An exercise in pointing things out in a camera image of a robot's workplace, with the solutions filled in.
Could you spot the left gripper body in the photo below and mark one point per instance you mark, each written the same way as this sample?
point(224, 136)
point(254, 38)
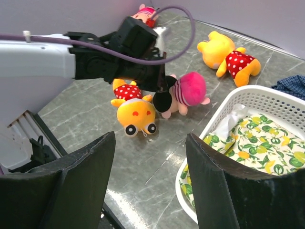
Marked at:
point(136, 42)

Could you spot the black-haired doll pink striped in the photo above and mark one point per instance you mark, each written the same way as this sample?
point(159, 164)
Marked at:
point(189, 90)

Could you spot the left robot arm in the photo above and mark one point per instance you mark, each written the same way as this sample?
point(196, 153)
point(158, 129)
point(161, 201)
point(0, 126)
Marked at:
point(74, 55)

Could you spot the yellow plush face-down red dress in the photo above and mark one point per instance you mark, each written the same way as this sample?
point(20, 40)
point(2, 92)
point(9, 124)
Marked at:
point(220, 53)

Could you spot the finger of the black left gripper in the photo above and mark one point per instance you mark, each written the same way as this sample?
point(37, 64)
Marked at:
point(164, 82)

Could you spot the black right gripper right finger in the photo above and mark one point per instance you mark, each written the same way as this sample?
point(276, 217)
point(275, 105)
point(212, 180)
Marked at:
point(229, 195)

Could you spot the white plastic basket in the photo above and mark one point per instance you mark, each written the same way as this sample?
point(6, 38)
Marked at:
point(286, 110)

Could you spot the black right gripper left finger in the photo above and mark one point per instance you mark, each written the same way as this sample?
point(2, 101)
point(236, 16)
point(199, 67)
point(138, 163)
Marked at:
point(67, 193)

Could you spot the blue checked cloth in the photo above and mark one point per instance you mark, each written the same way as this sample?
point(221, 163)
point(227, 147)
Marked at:
point(293, 85)

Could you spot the lemon print cloth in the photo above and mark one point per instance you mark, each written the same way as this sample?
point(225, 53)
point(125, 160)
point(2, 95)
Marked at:
point(260, 143)

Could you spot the yellow plush red dotted dress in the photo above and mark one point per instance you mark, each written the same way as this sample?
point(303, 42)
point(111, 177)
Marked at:
point(135, 112)

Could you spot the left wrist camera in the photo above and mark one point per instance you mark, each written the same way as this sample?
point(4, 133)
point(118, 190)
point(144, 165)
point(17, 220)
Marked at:
point(162, 32)

